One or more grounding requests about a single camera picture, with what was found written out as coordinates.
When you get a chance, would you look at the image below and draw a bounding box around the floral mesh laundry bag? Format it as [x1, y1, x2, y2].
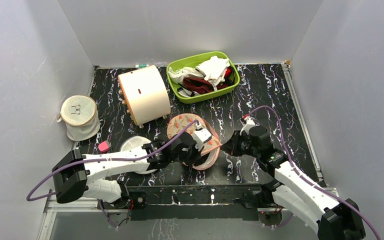
[166, 113, 222, 171]

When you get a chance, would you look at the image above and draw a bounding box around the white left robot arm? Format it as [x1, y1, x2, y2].
[52, 129, 212, 208]

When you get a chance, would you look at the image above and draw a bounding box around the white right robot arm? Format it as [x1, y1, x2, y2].
[221, 126, 366, 240]

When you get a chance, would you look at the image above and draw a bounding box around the white cylindrical mesh laundry bag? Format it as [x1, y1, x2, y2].
[57, 95, 100, 142]

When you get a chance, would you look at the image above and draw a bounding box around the dark red garment in basket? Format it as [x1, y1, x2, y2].
[179, 77, 228, 97]

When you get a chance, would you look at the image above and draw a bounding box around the cream toy washing machine drum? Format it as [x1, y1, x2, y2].
[117, 65, 171, 128]

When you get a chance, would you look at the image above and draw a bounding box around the green plastic basket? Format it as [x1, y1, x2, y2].
[166, 51, 241, 104]

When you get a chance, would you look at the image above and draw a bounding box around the white cloth in basket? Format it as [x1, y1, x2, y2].
[195, 56, 230, 91]

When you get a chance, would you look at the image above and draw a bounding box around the pink and grey small block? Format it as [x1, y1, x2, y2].
[98, 140, 112, 153]

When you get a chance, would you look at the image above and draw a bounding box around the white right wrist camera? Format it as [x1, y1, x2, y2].
[239, 115, 256, 136]

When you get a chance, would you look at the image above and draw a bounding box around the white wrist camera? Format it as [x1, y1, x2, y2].
[239, 115, 256, 136]
[191, 122, 212, 156]

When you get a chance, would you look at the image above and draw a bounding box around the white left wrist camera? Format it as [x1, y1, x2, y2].
[191, 122, 212, 156]

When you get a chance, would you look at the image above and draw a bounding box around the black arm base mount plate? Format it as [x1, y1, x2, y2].
[99, 184, 283, 225]

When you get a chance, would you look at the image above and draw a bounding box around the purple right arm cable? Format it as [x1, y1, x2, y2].
[244, 105, 382, 240]

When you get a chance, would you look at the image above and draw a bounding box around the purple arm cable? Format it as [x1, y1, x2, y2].
[244, 105, 382, 240]
[26, 119, 201, 202]

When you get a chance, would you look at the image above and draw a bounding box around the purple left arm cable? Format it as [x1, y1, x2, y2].
[26, 119, 201, 202]

